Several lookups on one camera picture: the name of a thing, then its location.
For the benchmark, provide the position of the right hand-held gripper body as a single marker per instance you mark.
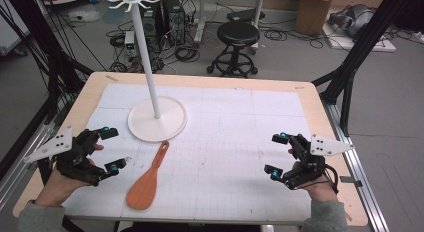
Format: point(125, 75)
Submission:
point(308, 162)

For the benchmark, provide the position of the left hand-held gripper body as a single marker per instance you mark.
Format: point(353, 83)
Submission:
point(75, 152)

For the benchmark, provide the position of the person's right hand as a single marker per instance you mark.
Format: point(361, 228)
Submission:
point(321, 192)

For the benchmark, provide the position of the person's left hand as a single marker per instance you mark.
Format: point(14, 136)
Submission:
point(56, 188)

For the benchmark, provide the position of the wooden rice paddle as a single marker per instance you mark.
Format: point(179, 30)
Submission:
point(143, 190)

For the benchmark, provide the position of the white hook rack stand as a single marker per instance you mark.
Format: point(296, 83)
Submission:
point(156, 125)

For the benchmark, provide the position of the white grid mat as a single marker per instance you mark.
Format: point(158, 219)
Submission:
point(226, 142)

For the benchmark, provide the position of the small bench power supply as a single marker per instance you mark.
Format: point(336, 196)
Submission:
point(129, 42)

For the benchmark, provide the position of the black round stool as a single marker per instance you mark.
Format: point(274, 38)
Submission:
point(237, 33)

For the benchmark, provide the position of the white stand leg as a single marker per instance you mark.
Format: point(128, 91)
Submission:
point(258, 15)
point(200, 18)

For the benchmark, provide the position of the white floor board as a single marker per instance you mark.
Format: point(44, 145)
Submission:
point(363, 42)

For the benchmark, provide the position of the black flat case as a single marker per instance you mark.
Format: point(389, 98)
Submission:
point(245, 14)

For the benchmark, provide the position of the cardboard box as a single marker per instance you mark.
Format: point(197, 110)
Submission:
point(313, 13)

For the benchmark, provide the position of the black computer tower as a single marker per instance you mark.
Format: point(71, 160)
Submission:
point(174, 20)

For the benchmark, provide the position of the grey bag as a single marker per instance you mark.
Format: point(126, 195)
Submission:
point(355, 18)

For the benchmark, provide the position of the aluminium rail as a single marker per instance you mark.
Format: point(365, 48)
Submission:
point(353, 165)
point(23, 165)

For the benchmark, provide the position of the black metal frame strut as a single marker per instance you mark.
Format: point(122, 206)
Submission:
point(363, 45)

